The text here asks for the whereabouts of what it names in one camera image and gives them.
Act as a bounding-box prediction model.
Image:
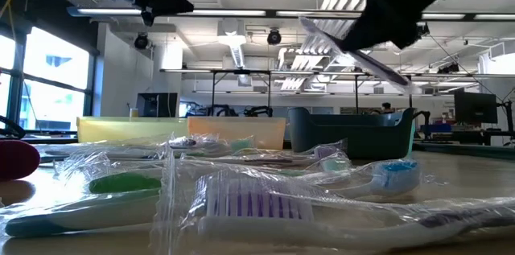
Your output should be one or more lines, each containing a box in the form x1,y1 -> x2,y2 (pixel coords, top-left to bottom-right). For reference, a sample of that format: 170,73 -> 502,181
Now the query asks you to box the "black beam with light strips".
68,6 -> 515,23

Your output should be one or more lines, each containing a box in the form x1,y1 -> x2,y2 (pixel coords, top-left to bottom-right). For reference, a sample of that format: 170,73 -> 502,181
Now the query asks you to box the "wrapped pink toothbrush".
168,134 -> 220,151

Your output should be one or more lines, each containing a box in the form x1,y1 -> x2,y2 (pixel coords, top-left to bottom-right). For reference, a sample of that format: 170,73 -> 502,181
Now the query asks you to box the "black metal gantry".
160,68 -> 274,118
273,72 -> 415,113

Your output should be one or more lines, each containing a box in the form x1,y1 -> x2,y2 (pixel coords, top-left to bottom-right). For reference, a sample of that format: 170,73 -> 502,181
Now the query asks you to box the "magenta cloth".
0,139 -> 41,183

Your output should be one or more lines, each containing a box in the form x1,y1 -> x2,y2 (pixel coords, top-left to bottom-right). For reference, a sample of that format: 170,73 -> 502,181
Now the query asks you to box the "blue box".
420,123 -> 454,134

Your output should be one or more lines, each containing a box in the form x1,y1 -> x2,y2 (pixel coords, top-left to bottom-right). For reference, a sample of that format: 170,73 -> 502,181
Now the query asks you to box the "orange plastic bin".
187,116 -> 287,150

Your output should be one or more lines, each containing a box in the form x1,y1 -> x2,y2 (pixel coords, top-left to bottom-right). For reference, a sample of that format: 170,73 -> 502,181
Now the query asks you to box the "dark green plastic basket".
287,106 -> 415,161

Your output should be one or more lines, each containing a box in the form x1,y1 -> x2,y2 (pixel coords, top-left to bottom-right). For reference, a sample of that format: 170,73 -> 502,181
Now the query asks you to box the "teal plastic bin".
409,120 -> 418,155

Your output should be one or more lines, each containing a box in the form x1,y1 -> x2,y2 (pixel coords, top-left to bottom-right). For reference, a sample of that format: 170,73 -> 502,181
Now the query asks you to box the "silver ventilation duct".
277,0 -> 368,92

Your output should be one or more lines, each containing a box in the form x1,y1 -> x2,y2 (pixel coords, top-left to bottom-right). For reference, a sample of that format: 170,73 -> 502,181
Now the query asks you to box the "large black framed window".
0,25 -> 97,134

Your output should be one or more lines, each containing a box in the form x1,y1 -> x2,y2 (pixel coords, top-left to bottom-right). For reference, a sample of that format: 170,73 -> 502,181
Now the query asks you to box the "black computer monitor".
136,93 -> 179,118
454,91 -> 499,125

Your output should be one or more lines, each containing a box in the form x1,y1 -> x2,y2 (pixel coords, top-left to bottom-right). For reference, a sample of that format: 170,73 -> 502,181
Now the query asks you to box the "black desk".
414,128 -> 515,146

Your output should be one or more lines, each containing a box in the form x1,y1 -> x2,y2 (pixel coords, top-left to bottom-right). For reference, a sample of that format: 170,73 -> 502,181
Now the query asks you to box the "yellow plastic bin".
76,116 -> 190,144

